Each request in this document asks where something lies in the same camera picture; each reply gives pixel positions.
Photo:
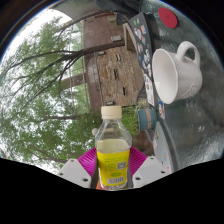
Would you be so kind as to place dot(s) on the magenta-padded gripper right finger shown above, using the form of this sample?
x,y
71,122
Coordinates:
x,y
140,164

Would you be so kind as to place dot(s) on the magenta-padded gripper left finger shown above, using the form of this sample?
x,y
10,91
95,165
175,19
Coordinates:
x,y
86,163

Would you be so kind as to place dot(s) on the clear bottle with yellow label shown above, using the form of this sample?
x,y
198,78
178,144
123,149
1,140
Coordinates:
x,y
113,166

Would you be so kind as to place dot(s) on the green plant in blue pot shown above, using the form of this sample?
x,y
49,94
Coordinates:
x,y
146,119

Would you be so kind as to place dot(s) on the blue printed card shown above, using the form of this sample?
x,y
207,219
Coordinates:
x,y
161,110

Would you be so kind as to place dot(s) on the white printed card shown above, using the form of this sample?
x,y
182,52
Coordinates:
x,y
150,91

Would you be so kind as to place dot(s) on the white ceramic mug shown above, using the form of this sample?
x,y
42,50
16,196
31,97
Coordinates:
x,y
170,75

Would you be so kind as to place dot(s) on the dark-trunked tree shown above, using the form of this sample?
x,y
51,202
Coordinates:
x,y
100,49

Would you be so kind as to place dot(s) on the black laptop with stickers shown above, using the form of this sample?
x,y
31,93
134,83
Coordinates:
x,y
141,43

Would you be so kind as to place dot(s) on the flat round red coaster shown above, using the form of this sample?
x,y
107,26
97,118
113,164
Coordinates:
x,y
167,17

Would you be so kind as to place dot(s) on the black wall lamp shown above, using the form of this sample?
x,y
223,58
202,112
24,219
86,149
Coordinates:
x,y
108,103
116,38

